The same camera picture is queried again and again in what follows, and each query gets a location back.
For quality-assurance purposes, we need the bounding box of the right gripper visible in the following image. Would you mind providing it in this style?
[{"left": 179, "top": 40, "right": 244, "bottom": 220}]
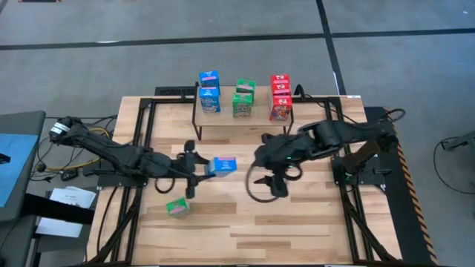
[{"left": 253, "top": 139, "right": 298, "bottom": 199}]

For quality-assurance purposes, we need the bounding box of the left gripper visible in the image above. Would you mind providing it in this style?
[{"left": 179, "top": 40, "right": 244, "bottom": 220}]
[{"left": 163, "top": 139, "right": 217, "bottom": 200}]

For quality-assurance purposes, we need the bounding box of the blue Rice Krispies cereal box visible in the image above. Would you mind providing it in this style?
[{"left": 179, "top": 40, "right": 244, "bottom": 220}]
[
  {"left": 198, "top": 70, "right": 221, "bottom": 89},
  {"left": 199, "top": 87, "right": 222, "bottom": 113},
  {"left": 205, "top": 155, "right": 238, "bottom": 178}
]

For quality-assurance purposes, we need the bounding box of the green Apple Jacks cereal box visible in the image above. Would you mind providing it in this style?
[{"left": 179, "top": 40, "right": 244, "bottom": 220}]
[
  {"left": 165, "top": 197, "right": 193, "bottom": 218},
  {"left": 235, "top": 78, "right": 257, "bottom": 94},
  {"left": 232, "top": 92, "right": 254, "bottom": 119}
]

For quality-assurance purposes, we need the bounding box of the red Froot Loops cereal box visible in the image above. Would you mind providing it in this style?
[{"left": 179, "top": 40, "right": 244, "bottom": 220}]
[
  {"left": 269, "top": 73, "right": 291, "bottom": 85},
  {"left": 267, "top": 94, "right": 294, "bottom": 122},
  {"left": 270, "top": 83, "right": 292, "bottom": 96}
]

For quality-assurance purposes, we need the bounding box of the wooden shelf with black legs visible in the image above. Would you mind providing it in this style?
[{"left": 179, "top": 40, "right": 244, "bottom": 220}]
[{"left": 191, "top": 81, "right": 295, "bottom": 141}]

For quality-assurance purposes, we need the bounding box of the white paper stack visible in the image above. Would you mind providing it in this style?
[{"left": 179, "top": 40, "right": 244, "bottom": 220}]
[{"left": 49, "top": 187, "right": 96, "bottom": 209}]

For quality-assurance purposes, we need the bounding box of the black perforated panel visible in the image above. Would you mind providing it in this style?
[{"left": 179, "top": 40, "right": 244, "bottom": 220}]
[{"left": 154, "top": 86, "right": 197, "bottom": 96}]

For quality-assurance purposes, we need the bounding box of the black flat bar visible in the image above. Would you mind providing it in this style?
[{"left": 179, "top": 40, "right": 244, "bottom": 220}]
[{"left": 22, "top": 192, "right": 96, "bottom": 226}]

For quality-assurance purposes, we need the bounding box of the white paper sheet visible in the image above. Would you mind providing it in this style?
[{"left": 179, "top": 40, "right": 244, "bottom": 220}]
[{"left": 35, "top": 217, "right": 83, "bottom": 238}]

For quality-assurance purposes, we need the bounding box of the blue desk mat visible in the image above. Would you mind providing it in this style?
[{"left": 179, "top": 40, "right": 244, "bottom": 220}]
[{"left": 0, "top": 133, "right": 39, "bottom": 208}]

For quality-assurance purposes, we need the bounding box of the grey side table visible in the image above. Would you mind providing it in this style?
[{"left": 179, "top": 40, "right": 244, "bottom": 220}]
[{"left": 0, "top": 110, "right": 47, "bottom": 223}]

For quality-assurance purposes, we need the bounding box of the grey metal stand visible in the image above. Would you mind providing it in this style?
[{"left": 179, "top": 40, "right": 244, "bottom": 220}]
[{"left": 440, "top": 129, "right": 475, "bottom": 152}]

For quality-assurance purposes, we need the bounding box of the black cable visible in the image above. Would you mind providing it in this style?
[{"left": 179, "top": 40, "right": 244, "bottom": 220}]
[
  {"left": 244, "top": 162, "right": 284, "bottom": 204},
  {"left": 95, "top": 186, "right": 114, "bottom": 257},
  {"left": 432, "top": 142, "right": 475, "bottom": 194},
  {"left": 311, "top": 91, "right": 367, "bottom": 123}
]

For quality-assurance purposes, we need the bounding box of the black aluminium table frame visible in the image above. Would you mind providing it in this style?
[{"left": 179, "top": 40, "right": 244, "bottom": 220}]
[{"left": 87, "top": 81, "right": 402, "bottom": 266}]

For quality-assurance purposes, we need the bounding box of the yellow cable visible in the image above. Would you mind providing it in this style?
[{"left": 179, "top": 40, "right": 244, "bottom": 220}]
[{"left": 55, "top": 127, "right": 111, "bottom": 172}]

